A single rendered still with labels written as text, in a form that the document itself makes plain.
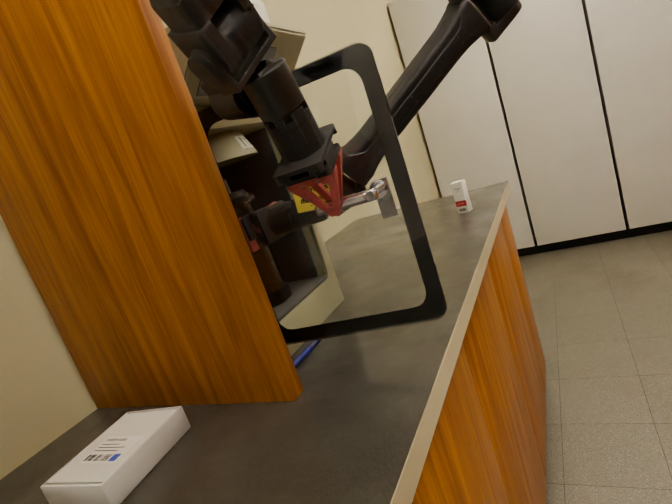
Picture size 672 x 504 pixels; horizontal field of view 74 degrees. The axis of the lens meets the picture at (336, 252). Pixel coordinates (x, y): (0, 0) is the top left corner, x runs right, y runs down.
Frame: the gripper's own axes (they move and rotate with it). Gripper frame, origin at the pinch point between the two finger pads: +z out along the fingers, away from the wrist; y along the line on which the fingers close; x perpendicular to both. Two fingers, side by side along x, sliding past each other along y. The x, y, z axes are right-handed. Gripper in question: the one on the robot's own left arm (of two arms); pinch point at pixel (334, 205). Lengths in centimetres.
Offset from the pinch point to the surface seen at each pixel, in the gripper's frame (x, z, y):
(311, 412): -9.9, 20.2, 18.2
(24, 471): -61, 17, 27
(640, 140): 107, 171, -256
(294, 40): -9.1, -14.2, -39.5
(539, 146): 46, 160, -267
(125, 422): -40.3, 15.2, 20.2
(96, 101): -27.8, -23.6, -6.3
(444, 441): 4.6, 35.6, 15.6
